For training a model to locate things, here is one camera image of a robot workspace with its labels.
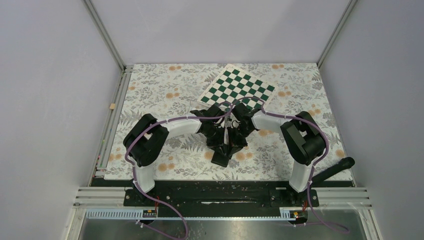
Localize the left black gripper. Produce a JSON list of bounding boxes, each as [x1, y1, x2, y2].
[[202, 125, 226, 156]]

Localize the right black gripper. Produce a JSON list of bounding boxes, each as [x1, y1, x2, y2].
[[227, 124, 254, 157]]

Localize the black leather card holder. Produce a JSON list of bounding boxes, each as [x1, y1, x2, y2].
[[211, 149, 233, 168]]

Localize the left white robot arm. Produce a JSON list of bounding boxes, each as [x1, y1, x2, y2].
[[123, 105, 229, 206]]

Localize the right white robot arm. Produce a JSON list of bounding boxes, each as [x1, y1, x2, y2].
[[227, 103, 328, 206]]

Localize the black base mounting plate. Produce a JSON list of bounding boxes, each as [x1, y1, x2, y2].
[[123, 179, 354, 219]]

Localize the green white checkerboard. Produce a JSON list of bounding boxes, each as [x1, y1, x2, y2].
[[198, 64, 277, 110]]

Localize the floral patterned table mat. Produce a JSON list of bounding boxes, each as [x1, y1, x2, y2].
[[104, 63, 345, 181]]

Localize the grey slotted cable duct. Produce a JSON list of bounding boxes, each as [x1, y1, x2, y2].
[[85, 207, 309, 221]]

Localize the black cylindrical handle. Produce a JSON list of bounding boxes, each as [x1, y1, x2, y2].
[[311, 157, 355, 187]]

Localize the aluminium frame rails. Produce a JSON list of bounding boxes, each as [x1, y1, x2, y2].
[[65, 0, 382, 240]]

